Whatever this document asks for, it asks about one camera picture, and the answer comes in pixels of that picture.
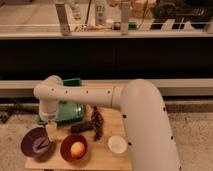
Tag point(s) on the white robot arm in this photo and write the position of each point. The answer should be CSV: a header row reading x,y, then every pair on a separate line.
x,y
147,126

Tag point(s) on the yellow egg-shaped ball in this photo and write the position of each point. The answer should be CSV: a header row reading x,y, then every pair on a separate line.
x,y
77,149

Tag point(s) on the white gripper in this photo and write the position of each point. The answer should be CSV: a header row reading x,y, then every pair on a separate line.
x,y
52,131

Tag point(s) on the white small bowl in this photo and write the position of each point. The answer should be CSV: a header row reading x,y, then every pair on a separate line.
x,y
117,144

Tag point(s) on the dark rectangular block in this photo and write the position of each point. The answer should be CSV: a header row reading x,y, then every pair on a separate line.
x,y
81,127

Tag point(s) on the orange bowl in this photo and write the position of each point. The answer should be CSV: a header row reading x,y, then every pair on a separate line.
x,y
65,149

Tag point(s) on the brown braided rope toy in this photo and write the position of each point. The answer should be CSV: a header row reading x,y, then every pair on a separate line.
x,y
97,122

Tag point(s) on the wooden board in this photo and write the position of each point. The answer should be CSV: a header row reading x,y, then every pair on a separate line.
x,y
98,156

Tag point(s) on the metal fork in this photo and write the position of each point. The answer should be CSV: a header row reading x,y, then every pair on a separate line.
x,y
43,143

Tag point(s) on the purple bowl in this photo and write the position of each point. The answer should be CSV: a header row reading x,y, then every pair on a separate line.
x,y
30,141

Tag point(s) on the green plastic tray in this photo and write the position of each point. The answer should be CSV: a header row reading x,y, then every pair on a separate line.
x,y
69,112

